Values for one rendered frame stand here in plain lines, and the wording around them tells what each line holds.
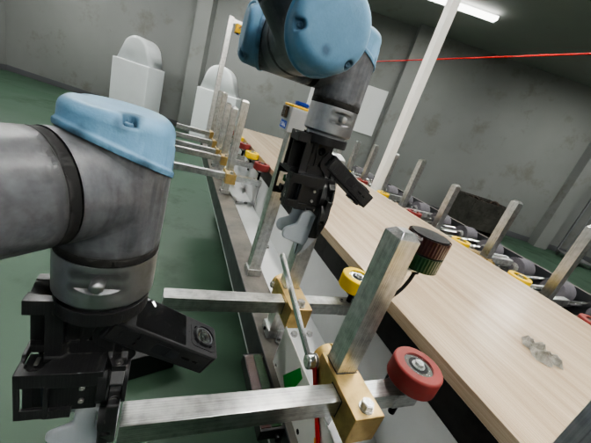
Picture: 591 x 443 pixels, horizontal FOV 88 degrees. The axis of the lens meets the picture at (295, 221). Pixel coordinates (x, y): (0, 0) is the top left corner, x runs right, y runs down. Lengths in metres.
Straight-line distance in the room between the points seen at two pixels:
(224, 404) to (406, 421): 0.41
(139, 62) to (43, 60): 2.86
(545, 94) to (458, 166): 2.08
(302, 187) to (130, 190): 0.30
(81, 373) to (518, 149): 8.25
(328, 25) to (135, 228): 0.22
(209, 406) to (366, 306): 0.24
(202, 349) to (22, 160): 0.23
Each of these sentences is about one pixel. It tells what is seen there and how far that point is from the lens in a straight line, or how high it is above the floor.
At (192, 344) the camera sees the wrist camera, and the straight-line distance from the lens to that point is 0.34.
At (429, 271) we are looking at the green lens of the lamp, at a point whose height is 1.07.
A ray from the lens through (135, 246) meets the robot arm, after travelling 0.26.
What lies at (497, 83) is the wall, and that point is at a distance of 7.98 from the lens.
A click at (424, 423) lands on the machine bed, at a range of 0.72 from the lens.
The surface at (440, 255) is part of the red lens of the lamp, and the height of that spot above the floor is 1.10.
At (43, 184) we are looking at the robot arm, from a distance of 0.21.
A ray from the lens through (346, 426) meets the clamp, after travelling 0.51.
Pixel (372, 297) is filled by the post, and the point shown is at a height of 1.01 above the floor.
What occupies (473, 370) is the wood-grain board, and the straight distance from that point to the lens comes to 0.66.
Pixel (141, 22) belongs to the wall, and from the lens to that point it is 8.30.
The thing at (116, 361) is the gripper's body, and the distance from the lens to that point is 0.34.
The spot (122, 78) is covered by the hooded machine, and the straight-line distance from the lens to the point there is 7.35.
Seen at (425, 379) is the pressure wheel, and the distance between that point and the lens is 0.55.
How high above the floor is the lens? 1.21
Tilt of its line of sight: 20 degrees down
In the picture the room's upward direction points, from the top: 19 degrees clockwise
